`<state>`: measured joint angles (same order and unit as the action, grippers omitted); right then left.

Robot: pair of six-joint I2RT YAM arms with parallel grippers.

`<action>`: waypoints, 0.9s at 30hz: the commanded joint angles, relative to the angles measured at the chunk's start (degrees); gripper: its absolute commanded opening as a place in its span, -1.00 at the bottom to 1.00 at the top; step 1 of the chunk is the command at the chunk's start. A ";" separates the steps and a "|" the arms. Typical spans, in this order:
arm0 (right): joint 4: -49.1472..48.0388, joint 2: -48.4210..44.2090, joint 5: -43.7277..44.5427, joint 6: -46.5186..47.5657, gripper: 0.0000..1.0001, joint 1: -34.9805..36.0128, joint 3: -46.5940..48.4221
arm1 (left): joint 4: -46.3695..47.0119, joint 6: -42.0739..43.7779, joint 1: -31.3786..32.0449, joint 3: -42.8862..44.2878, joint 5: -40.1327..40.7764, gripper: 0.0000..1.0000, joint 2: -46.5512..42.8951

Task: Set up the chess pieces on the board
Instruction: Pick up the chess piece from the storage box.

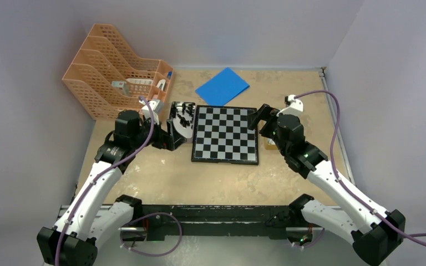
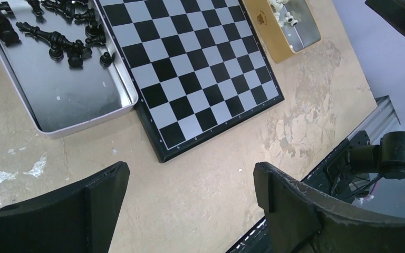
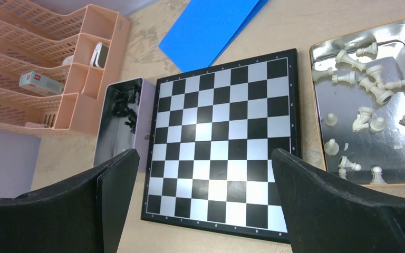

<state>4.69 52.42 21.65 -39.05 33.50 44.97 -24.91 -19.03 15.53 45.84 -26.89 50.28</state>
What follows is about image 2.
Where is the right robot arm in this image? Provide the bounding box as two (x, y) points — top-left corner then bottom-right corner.
(254, 131), (405, 252)

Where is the black king chess piece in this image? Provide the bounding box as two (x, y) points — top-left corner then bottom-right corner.
(16, 22), (85, 51)

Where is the silver tin with black pieces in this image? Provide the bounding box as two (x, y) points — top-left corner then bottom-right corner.
(0, 1), (139, 139)

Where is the black pawn chess piece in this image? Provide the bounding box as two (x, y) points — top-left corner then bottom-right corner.
(49, 44), (64, 61)

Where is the black and white chessboard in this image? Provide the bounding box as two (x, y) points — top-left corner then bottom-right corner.
(95, 0), (284, 162)

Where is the black mounting rail base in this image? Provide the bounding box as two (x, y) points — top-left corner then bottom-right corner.
(230, 131), (403, 252)

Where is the black pawn near tin edge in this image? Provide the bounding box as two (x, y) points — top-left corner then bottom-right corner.
(99, 52), (113, 67)

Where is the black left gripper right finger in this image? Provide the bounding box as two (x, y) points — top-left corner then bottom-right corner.
(253, 162), (405, 252)

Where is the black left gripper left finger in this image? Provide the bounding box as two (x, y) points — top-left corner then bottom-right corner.
(0, 161), (130, 252)

